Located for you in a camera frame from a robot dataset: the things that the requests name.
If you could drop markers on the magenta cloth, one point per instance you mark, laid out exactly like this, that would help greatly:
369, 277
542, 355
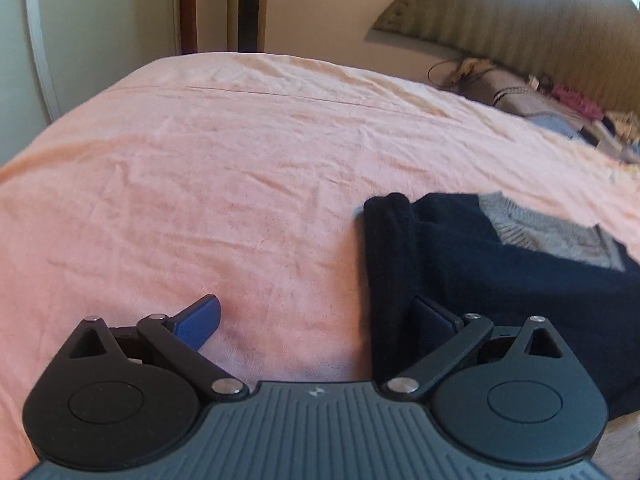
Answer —
577, 101

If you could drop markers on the white wardrobe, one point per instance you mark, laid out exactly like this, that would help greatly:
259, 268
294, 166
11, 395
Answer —
100, 35

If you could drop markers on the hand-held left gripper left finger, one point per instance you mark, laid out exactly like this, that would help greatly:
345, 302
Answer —
200, 321

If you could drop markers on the grey folded cloth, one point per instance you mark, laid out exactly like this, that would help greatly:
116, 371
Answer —
520, 91

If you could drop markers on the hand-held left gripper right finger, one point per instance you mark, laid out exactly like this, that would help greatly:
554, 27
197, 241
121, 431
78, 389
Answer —
431, 321

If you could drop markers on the navy and grey knit sweater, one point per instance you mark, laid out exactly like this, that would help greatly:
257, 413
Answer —
475, 285

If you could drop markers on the brown wooden door frame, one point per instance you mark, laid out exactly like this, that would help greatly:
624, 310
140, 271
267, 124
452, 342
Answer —
188, 5

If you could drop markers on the pink bed sheet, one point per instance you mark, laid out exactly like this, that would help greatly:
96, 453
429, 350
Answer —
200, 185

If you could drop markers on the olive padded headboard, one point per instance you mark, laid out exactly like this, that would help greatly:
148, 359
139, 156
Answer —
500, 20

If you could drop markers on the light blue cloth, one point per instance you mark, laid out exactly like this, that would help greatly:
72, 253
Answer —
552, 124

